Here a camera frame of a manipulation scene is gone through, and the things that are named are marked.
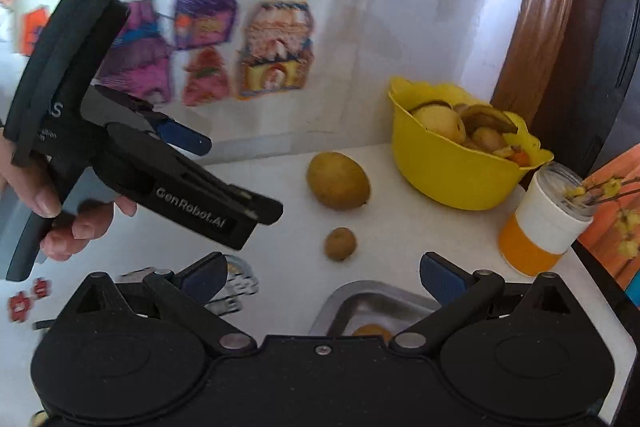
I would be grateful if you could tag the yellow flower twig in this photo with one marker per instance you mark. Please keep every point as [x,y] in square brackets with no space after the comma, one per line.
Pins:
[607,189]

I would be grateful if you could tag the small orange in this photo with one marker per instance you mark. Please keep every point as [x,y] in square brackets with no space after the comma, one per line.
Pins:
[372,332]

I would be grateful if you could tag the dark wooden panel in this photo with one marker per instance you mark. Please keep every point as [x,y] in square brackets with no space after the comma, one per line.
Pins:
[610,32]

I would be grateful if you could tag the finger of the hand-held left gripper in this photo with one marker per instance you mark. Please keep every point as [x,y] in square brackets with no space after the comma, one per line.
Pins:
[185,136]
[265,209]

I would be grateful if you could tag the brown longan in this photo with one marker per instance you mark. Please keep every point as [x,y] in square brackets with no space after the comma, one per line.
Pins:
[340,244]

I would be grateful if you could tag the yellow plastic bowl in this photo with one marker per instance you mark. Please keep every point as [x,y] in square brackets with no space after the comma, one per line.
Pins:
[450,179]

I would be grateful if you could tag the pile of fruit peels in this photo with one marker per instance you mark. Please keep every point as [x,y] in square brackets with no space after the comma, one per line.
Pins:
[445,124]

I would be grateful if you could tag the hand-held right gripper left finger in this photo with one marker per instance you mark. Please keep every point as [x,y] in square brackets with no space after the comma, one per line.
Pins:
[205,278]

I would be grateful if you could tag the white printed table cover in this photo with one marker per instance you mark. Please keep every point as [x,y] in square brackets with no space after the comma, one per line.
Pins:
[400,247]

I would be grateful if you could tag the metal tray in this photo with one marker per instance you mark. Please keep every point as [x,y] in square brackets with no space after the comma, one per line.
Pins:
[350,302]

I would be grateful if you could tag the person's left hand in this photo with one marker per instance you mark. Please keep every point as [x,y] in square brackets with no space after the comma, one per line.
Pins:
[37,192]

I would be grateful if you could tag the white and orange cup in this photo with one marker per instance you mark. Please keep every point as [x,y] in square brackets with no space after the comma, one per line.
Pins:
[540,227]

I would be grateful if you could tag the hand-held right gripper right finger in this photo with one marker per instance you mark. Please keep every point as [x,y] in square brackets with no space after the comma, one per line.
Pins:
[442,279]

